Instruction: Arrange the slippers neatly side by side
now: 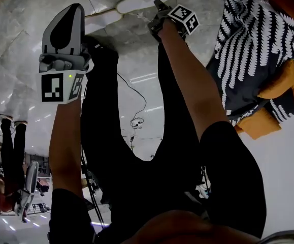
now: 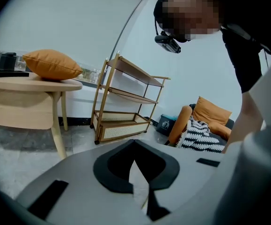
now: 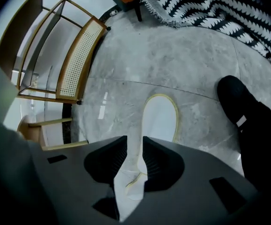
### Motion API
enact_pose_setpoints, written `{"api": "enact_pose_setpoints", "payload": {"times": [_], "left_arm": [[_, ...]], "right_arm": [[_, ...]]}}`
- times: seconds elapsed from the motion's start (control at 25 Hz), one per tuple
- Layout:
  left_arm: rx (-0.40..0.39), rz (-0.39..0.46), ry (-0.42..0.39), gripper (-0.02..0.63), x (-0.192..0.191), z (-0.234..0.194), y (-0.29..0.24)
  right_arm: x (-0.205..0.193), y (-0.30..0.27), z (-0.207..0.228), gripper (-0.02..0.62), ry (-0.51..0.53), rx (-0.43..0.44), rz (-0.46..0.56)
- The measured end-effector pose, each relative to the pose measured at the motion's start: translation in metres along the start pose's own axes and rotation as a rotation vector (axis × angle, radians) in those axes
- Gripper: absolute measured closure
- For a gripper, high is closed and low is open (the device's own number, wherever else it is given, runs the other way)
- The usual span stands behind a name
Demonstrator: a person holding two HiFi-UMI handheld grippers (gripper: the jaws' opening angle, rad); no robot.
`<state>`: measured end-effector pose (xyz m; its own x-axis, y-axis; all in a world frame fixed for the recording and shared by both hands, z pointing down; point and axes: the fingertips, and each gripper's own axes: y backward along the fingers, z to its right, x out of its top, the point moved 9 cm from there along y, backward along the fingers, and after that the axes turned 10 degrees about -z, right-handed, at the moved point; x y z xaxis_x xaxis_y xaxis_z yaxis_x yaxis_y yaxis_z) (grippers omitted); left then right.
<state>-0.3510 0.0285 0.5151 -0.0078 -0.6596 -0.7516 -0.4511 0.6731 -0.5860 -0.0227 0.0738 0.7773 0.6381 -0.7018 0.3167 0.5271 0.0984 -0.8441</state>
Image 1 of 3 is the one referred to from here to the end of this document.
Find person's left forearm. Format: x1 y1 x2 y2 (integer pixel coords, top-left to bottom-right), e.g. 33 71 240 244
48 99 86 200

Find person's black white shirt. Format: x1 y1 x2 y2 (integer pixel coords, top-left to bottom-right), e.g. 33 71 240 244
47 120 268 244

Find person's black shoe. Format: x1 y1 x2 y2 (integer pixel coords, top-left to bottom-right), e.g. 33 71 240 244
84 35 119 60

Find person's right forearm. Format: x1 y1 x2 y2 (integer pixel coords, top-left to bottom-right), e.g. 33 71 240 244
157 19 230 142

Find black white patterned blanket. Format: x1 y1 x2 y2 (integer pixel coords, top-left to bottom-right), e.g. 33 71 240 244
206 0 294 127

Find black tripod stand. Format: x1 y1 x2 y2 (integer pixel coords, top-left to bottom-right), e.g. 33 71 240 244
81 146 106 229

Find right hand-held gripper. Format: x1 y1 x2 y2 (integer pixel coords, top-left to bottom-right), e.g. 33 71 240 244
148 0 200 36

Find large orange cushion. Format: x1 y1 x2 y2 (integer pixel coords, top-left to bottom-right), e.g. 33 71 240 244
257 58 294 121

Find thin black cable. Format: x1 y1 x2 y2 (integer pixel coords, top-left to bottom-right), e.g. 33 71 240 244
116 72 148 153

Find person's black trousers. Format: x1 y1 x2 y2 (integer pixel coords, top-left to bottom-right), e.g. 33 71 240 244
80 41 210 228

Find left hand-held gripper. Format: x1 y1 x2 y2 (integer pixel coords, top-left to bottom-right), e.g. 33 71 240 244
36 4 91 105

